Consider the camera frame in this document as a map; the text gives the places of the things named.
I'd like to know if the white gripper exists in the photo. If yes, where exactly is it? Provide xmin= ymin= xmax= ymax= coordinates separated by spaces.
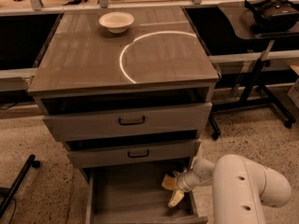
xmin=168 ymin=170 xmax=196 ymax=208

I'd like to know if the yellow sponge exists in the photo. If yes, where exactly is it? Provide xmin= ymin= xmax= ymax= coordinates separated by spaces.
xmin=162 ymin=175 xmax=178 ymax=190

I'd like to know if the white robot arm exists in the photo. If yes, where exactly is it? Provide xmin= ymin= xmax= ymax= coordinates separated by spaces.
xmin=162 ymin=154 xmax=292 ymax=224

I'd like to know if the top grey drawer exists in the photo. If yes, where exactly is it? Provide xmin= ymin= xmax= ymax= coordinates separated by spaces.
xmin=44 ymin=103 xmax=212 ymax=142

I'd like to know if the grey drawer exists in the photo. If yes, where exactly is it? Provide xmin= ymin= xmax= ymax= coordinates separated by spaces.
xmin=44 ymin=103 xmax=212 ymax=142
xmin=67 ymin=138 xmax=200 ymax=168
xmin=85 ymin=158 xmax=208 ymax=224

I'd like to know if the bottom grey drawer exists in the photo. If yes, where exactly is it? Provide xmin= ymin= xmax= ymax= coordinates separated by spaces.
xmin=85 ymin=158 xmax=208 ymax=224

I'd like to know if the middle grey drawer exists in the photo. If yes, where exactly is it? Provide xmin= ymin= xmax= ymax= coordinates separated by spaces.
xmin=67 ymin=138 xmax=200 ymax=168

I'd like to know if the grey drawer cabinet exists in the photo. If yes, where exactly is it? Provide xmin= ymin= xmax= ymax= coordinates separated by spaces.
xmin=27 ymin=5 xmax=221 ymax=224

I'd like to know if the black stand leg left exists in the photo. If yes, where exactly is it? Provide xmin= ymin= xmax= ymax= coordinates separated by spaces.
xmin=0 ymin=154 xmax=40 ymax=218

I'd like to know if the rolling side table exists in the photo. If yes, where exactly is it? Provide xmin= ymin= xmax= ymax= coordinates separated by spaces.
xmin=208 ymin=3 xmax=298 ymax=140

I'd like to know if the white bowl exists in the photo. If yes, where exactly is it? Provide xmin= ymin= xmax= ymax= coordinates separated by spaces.
xmin=99 ymin=12 xmax=135 ymax=34

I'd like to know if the black middle drawer handle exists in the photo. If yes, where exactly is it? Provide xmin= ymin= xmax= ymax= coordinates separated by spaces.
xmin=127 ymin=149 xmax=150 ymax=159

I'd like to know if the black drawer handle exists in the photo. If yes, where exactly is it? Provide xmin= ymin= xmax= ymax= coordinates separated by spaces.
xmin=127 ymin=149 xmax=150 ymax=159
xmin=118 ymin=116 xmax=146 ymax=126

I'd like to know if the black top drawer handle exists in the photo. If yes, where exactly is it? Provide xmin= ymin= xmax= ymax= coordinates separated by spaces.
xmin=118 ymin=116 xmax=146 ymax=126

